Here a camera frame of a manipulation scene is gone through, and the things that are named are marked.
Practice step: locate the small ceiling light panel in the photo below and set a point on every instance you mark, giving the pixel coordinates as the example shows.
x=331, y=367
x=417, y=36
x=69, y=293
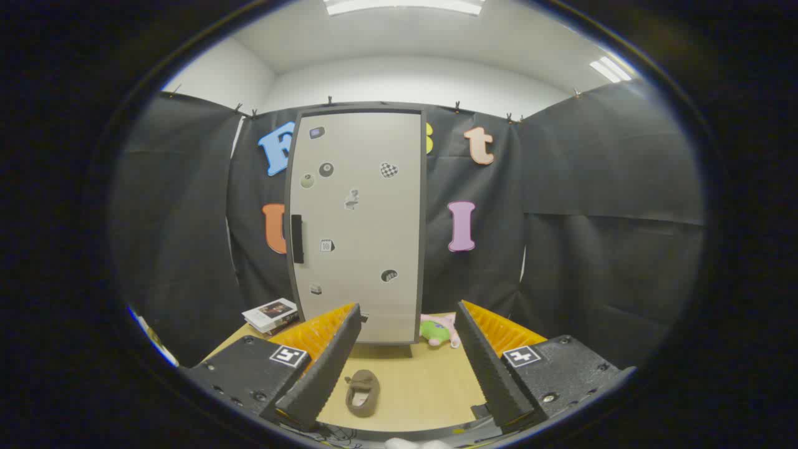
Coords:
x=611, y=68

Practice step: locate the brown cover book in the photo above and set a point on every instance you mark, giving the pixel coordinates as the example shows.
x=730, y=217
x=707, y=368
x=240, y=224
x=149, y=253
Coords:
x=285, y=324

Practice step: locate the dark grey shoe cabinet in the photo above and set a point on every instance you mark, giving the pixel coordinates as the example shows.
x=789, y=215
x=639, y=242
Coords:
x=361, y=106

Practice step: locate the pink and green plush toy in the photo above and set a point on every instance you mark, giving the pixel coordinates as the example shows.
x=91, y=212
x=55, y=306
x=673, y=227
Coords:
x=436, y=333

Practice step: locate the black backdrop cloth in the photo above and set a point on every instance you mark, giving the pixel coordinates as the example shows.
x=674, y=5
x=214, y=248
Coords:
x=592, y=249

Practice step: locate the brown fuzzy shoe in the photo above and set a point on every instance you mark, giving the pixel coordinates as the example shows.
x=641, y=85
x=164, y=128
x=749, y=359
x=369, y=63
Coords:
x=363, y=399

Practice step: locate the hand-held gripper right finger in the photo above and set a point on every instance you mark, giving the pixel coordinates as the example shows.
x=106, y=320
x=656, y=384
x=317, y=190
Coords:
x=492, y=374

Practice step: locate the long ceiling light panel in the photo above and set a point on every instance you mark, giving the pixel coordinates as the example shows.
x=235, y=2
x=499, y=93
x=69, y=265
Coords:
x=405, y=6

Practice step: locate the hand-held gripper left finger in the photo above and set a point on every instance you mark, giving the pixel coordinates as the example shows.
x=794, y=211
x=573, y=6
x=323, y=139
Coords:
x=324, y=374

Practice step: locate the white shoe cabinet door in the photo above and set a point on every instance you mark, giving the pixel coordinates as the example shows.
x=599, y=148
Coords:
x=368, y=249

